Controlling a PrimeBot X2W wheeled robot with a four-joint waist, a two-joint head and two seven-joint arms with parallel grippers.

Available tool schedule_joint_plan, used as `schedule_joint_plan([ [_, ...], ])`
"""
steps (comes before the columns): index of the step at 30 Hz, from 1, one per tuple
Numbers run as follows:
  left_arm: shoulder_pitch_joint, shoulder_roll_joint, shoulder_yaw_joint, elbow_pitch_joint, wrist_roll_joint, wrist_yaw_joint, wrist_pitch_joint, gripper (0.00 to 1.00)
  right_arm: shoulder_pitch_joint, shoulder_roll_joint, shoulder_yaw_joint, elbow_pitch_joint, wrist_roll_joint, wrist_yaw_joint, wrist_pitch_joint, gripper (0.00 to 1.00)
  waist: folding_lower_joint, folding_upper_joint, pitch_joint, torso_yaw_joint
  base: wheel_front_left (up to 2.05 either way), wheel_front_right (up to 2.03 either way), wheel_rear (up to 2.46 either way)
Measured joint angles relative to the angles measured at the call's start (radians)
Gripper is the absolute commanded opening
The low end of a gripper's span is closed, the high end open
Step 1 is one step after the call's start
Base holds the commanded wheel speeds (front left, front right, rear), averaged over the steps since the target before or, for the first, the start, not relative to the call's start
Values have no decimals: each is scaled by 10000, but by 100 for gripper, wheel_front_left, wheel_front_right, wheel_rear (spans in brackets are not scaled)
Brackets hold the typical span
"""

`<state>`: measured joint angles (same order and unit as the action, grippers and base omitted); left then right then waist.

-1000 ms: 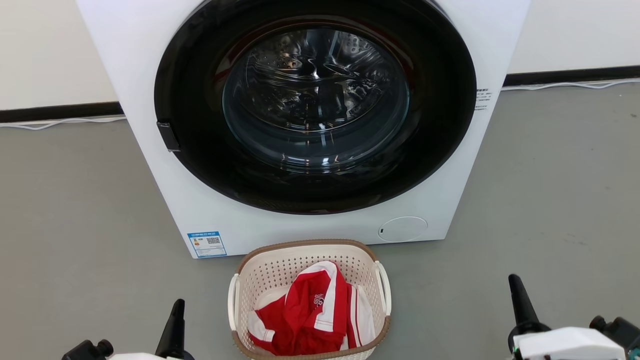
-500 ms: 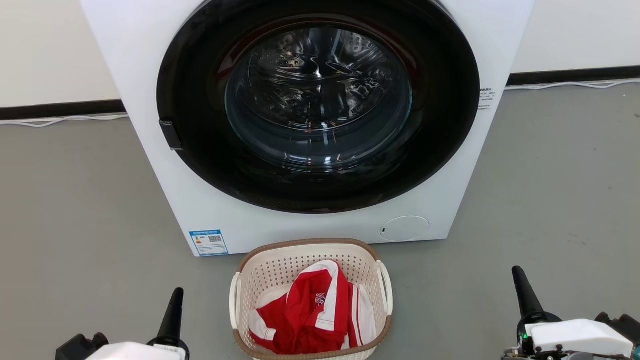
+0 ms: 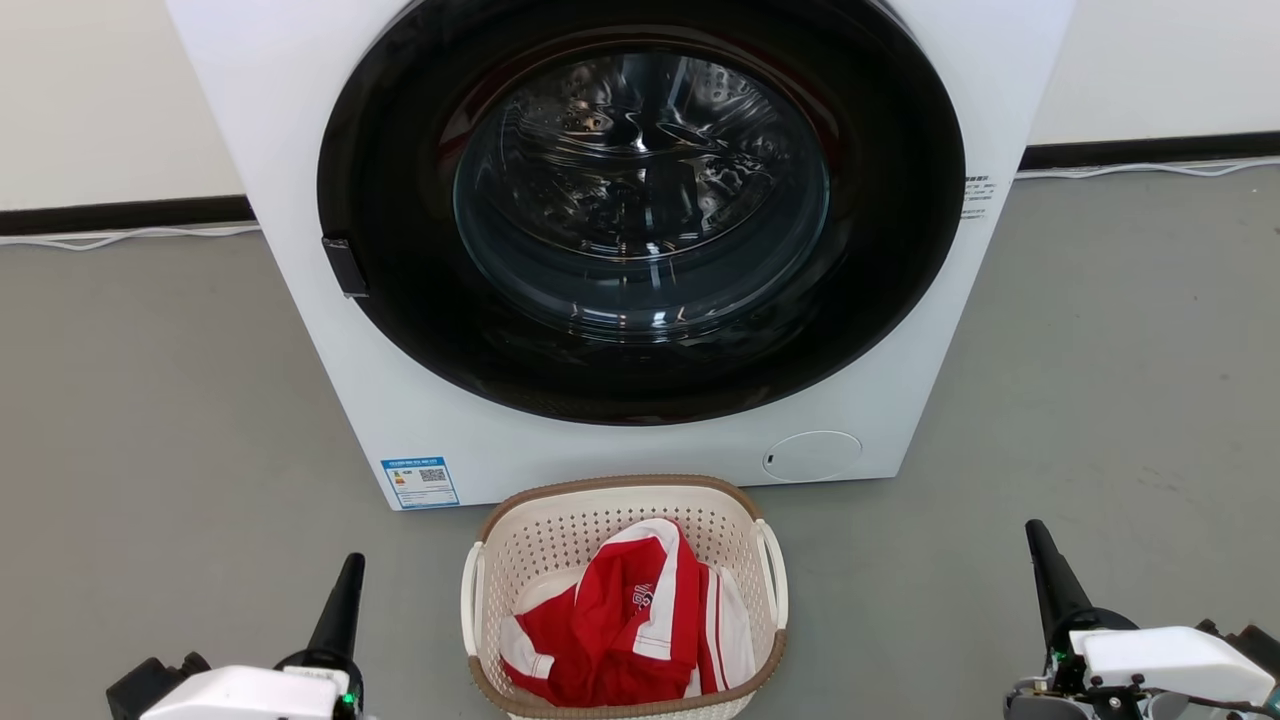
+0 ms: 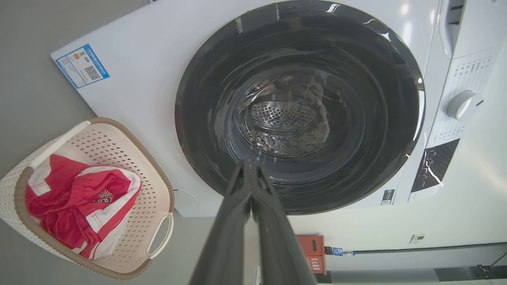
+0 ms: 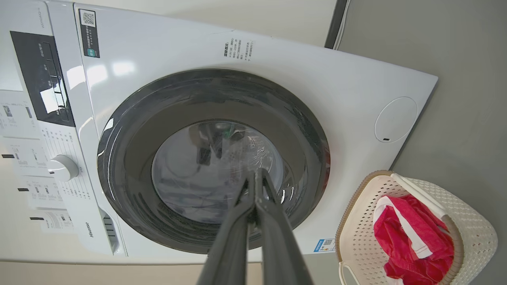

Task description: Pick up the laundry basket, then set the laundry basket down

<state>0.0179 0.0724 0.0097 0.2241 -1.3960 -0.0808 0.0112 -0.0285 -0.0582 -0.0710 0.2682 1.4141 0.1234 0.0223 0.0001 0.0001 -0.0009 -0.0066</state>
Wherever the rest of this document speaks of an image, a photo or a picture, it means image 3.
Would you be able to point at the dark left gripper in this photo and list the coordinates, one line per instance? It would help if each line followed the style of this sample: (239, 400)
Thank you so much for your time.
(330, 668)

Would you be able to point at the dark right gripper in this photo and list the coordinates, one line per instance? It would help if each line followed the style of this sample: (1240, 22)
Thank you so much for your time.
(1075, 640)

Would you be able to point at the cream perforated plastic laundry basket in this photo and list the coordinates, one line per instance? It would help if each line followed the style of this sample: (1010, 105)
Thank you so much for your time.
(555, 535)

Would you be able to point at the blue energy label sticker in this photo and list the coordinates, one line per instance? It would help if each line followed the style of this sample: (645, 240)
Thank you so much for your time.
(420, 483)

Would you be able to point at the round white filter cover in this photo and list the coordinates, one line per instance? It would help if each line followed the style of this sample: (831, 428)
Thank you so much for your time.
(812, 456)

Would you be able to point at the red and white shirt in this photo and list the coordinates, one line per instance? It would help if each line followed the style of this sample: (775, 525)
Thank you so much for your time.
(615, 640)

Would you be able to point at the round black glass washer door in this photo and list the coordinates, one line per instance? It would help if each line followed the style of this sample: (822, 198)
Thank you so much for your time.
(420, 300)

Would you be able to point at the small printed text label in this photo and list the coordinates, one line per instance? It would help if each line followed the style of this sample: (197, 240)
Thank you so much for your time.
(978, 197)

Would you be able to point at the white front-load washing machine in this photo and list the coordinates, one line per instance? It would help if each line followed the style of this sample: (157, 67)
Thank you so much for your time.
(300, 150)

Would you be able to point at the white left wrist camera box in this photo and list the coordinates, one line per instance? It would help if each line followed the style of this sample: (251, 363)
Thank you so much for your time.
(240, 695)

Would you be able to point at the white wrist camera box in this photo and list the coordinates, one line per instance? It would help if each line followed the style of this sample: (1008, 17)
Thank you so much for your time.
(240, 695)
(1170, 660)

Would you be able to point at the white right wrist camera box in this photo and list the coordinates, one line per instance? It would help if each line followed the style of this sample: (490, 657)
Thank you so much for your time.
(1170, 660)

